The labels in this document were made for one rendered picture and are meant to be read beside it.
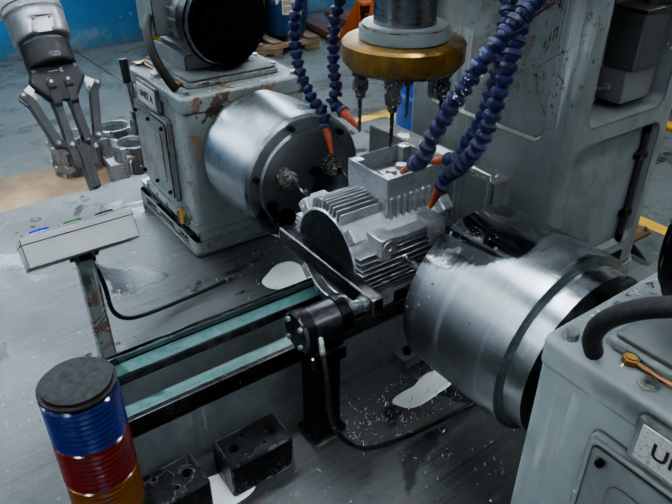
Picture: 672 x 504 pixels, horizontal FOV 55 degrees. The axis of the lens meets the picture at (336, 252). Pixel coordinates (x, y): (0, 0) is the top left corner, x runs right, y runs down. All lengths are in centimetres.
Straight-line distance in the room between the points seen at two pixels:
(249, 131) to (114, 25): 555
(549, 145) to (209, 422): 66
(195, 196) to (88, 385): 89
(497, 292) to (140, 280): 85
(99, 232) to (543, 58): 73
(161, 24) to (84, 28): 520
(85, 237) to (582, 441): 75
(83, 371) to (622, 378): 46
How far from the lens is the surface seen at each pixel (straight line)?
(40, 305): 141
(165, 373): 103
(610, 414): 67
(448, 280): 81
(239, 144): 119
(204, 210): 140
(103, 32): 668
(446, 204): 105
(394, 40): 92
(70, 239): 106
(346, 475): 98
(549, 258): 79
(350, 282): 94
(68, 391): 54
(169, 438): 97
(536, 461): 78
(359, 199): 100
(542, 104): 107
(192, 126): 132
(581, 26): 100
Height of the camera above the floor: 156
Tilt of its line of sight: 32 degrees down
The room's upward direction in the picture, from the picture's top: straight up
